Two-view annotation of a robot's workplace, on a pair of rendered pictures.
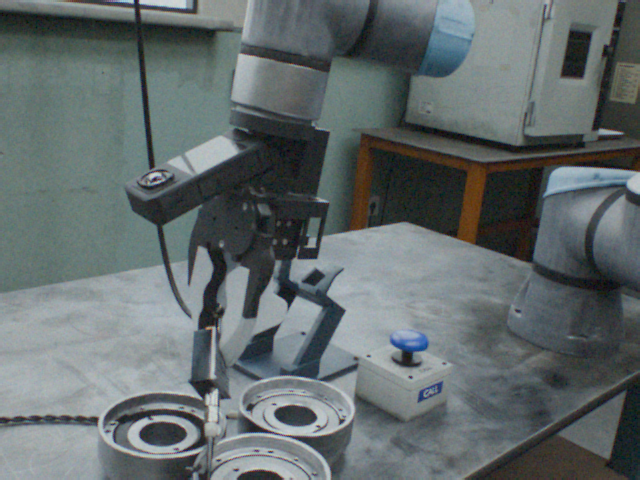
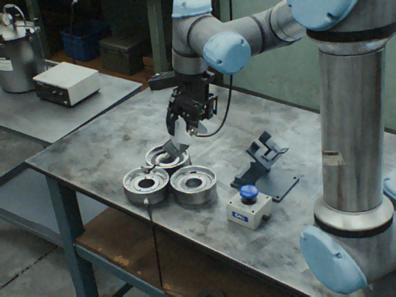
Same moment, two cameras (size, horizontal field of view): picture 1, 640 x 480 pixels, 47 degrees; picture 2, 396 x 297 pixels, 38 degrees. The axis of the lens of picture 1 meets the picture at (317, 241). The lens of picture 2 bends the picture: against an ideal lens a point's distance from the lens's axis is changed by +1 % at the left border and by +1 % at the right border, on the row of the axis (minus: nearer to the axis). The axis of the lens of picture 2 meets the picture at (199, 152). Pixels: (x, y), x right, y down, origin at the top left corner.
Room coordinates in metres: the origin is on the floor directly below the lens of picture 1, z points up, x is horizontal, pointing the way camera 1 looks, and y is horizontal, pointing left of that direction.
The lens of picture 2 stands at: (0.54, -1.06, 1.60)
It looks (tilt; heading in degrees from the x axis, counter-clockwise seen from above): 33 degrees down; 86
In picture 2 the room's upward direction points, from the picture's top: 5 degrees counter-clockwise
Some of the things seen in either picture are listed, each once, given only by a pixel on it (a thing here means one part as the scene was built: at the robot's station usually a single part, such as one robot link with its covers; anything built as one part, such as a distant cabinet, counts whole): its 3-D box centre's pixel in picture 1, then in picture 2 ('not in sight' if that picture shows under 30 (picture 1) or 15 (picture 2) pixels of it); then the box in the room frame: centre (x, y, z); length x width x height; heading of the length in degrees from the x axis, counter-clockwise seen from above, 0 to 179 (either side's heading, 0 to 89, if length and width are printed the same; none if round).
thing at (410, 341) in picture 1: (407, 355); (249, 198); (0.70, -0.11, 0.85); 0.04 x 0.04 x 0.05
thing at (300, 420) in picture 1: (294, 423); (194, 185); (0.60, 0.00, 0.82); 0.10 x 0.10 x 0.04
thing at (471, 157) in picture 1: (504, 222); not in sight; (3.24, -0.83, 0.39); 1.50 x 0.62 x 0.78; 136
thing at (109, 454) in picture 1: (162, 442); (167, 162); (0.54, 0.11, 0.82); 0.10 x 0.10 x 0.04
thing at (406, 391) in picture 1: (407, 376); (251, 208); (0.71, -0.11, 0.82); 0.08 x 0.07 x 0.05; 136
